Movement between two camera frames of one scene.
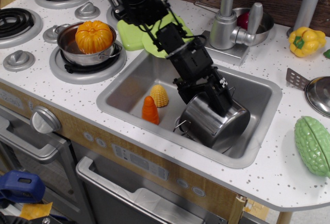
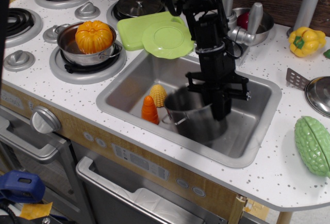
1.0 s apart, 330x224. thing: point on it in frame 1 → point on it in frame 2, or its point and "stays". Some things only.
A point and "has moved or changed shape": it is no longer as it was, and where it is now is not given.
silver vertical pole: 308,3 stays
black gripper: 194,63 → 218,74
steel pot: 201,122 has moved or changed shape
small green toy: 327,53 stays
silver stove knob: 19,61 stays
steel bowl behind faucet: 266,26 stays
